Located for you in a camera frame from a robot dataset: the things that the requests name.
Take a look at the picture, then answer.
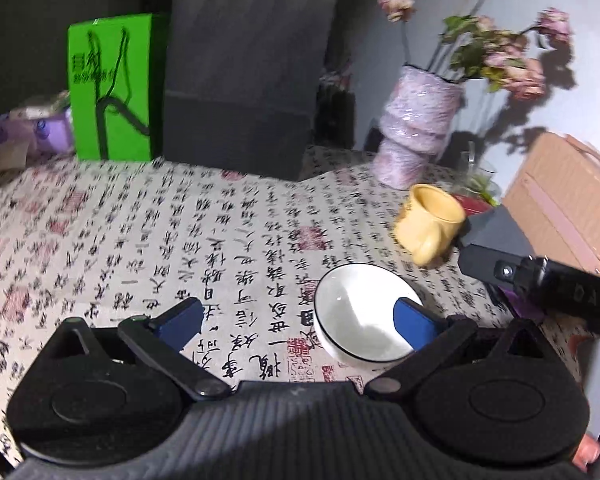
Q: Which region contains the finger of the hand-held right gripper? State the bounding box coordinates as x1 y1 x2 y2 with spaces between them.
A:
457 242 543 293

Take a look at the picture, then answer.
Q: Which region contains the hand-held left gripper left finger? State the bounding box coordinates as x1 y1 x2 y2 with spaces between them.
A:
40 296 233 403

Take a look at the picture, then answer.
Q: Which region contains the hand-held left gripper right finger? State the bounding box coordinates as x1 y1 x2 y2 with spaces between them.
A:
362 296 561 403

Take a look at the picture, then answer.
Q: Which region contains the white bowl with dark rim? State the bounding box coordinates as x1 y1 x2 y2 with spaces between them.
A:
313 262 426 365

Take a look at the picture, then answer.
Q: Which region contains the person's right hand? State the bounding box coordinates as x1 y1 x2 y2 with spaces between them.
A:
572 434 600 473

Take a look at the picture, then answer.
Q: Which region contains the grey and purple pouch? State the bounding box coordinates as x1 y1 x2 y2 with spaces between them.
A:
455 204 548 318

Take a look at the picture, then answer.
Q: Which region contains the yellow mug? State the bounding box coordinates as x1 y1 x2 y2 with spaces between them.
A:
393 184 467 267

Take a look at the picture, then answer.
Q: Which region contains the small pink suitcase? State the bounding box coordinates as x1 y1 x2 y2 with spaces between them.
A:
502 131 600 273

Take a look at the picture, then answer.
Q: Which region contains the calligraphy print tablecloth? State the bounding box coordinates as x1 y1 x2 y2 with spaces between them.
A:
0 145 600 468

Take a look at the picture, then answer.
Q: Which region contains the clear drinking glass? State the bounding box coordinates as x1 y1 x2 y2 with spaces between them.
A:
455 142 501 201

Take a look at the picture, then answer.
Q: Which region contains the pink textured vase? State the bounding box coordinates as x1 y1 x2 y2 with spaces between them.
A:
372 64 465 190

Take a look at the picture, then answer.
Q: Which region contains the small dark bag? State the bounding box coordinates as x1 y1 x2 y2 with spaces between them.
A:
314 67 357 151

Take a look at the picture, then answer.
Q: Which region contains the white paper tissue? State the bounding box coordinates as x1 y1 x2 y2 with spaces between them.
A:
0 140 36 171

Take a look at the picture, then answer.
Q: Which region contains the dark grey paper bag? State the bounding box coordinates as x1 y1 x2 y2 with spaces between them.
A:
162 0 338 182

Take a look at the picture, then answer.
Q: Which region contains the green paper bag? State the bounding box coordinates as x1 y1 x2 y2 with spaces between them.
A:
67 12 168 162

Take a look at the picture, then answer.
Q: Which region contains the bunch of dried pink roses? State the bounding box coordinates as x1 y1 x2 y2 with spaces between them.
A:
377 0 576 102

